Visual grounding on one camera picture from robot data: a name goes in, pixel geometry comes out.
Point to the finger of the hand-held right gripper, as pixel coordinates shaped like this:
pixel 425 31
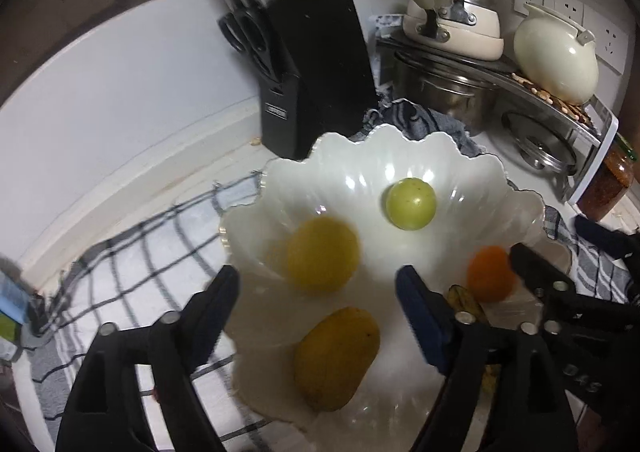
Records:
pixel 605 238
pixel 555 292

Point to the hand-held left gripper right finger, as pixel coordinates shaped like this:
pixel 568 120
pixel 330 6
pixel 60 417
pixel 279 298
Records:
pixel 425 317

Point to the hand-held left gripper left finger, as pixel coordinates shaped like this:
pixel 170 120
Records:
pixel 215 312

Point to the small banana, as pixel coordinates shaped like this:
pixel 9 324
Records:
pixel 465 304

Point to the orange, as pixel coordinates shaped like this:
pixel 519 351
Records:
pixel 487 277

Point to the yellow mango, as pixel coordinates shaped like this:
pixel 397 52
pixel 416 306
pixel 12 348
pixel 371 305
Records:
pixel 336 357

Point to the green round fruit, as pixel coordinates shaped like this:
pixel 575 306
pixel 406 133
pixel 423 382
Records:
pixel 410 204

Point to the yellow lemon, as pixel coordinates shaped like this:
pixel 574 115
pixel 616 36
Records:
pixel 323 254

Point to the white scalloped bowl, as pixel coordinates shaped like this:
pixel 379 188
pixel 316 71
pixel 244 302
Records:
pixel 350 171

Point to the glass jar of sauce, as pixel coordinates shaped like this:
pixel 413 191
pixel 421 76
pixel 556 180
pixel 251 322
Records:
pixel 605 182

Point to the grey checked cloth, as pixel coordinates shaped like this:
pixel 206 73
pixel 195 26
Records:
pixel 140 252

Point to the glass pot lid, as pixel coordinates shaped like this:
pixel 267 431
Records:
pixel 542 141

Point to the wooden bead trivet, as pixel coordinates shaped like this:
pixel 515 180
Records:
pixel 565 104

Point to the white ceramic kettle pot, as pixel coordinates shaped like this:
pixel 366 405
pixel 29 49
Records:
pixel 555 56

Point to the white blue pump bottle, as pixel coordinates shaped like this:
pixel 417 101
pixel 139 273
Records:
pixel 12 299

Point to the large stainless steel pot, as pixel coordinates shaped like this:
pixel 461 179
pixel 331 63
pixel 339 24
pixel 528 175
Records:
pixel 445 86

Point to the white saucepan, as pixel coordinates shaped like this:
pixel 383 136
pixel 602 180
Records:
pixel 460 31

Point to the black knife block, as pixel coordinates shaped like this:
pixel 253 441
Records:
pixel 315 66

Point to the black kitchen scissors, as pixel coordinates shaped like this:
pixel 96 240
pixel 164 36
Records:
pixel 247 39

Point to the white wall sockets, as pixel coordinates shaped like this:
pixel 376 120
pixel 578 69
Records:
pixel 610 41

